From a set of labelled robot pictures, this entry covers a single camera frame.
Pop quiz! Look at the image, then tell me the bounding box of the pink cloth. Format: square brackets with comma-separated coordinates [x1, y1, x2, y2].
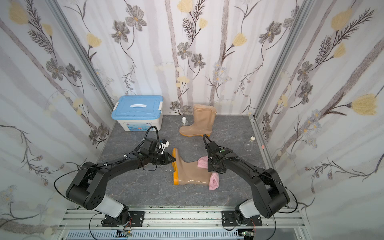
[197, 156, 220, 191]

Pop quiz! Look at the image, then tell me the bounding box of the tan rubber boot orange sole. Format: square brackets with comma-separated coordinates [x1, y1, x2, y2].
[179, 104, 217, 137]

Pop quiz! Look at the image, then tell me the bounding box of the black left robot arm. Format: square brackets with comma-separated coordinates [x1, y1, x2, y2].
[66, 139, 176, 227]

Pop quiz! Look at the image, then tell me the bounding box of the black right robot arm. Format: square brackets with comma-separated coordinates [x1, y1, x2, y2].
[203, 135, 290, 225]

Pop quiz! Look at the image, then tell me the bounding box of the glass flask with white stopper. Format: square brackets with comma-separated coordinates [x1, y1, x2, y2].
[244, 136, 256, 151]

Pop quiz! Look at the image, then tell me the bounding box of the blue lid storage box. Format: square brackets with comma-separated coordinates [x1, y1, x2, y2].
[111, 95, 164, 132]

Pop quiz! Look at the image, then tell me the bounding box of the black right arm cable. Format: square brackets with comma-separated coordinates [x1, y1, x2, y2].
[266, 170, 299, 240]

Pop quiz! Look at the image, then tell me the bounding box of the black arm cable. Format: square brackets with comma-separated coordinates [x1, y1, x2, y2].
[266, 170, 299, 240]
[53, 164, 91, 205]

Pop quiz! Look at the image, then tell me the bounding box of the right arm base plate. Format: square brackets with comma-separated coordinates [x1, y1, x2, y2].
[221, 211, 263, 227]

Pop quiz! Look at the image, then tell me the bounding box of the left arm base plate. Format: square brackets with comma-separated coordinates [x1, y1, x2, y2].
[101, 211, 145, 227]

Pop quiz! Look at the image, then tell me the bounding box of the white perforated cable tray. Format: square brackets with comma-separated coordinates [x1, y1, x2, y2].
[64, 229, 244, 240]

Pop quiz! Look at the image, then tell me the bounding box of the aluminium front rail frame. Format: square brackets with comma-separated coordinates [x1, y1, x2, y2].
[54, 206, 310, 240]

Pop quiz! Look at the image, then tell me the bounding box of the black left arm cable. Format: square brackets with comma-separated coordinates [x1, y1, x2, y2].
[53, 164, 91, 205]

